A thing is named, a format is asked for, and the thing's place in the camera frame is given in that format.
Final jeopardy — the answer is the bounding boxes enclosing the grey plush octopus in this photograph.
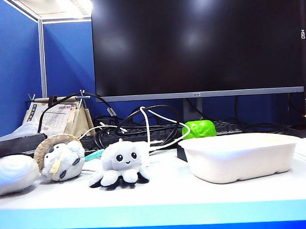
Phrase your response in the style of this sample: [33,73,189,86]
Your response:
[87,137,151,191]

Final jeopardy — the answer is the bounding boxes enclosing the small black box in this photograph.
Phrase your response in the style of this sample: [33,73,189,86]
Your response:
[176,142,188,163]

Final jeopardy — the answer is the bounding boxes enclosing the white paper lunch box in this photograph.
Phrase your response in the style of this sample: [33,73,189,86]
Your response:
[178,130,301,186]

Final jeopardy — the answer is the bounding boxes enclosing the flat black box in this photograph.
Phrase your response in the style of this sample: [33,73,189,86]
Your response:
[0,132,48,159]

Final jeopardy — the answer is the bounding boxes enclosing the white power adapter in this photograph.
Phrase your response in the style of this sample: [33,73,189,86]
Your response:
[138,140,150,168]

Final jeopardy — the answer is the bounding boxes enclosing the green toy bell pepper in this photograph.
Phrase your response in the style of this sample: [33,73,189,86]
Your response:
[181,119,218,140]

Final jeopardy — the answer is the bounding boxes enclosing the teal pen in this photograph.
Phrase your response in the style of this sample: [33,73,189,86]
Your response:
[83,148,105,163]

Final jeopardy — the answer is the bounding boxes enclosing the black keyboard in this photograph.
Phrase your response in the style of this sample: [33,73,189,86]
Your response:
[78,119,244,151]

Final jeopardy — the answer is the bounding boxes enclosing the large black monitor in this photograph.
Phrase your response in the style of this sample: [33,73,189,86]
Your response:
[90,0,306,127]

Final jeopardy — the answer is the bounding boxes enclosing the desk calendar on beige stand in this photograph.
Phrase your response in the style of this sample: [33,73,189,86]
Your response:
[21,90,96,141]

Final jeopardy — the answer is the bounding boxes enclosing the grey plush animal straw hat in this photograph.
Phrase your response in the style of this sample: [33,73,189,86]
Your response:
[32,132,87,183]

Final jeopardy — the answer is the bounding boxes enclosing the white plastic bag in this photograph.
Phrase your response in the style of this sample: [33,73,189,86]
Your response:
[0,122,39,141]

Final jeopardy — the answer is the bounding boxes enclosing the white shell-shaped plush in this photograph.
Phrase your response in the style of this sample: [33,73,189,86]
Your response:
[0,153,41,196]

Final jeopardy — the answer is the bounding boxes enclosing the black cable bundle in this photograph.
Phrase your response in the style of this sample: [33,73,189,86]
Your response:
[36,89,183,154]

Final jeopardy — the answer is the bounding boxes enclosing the white cable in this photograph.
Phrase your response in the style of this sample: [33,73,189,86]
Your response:
[78,104,192,159]

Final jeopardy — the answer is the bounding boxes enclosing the aluminium partition post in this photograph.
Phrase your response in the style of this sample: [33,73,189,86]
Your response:
[37,19,48,99]

